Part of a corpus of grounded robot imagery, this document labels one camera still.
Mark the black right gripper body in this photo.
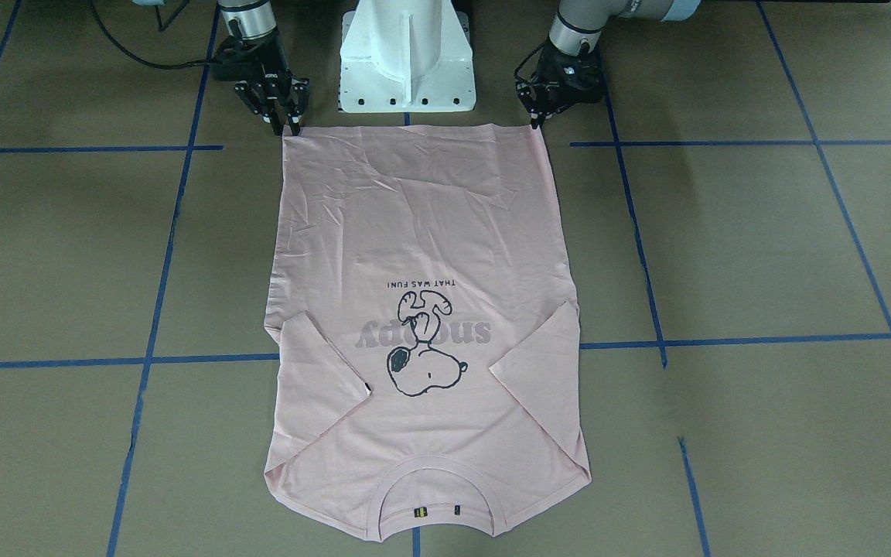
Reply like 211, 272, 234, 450
211, 35, 310, 117

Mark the pink Snoopy t-shirt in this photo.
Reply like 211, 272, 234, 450
263, 125, 592, 542

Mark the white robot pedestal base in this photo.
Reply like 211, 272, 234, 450
337, 1, 477, 114

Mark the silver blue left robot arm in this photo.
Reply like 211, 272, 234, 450
514, 1, 701, 129

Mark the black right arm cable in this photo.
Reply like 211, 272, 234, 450
90, 0, 218, 72

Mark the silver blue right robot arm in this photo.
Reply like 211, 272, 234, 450
124, 1, 310, 136

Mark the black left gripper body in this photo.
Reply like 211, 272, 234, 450
515, 43, 605, 117

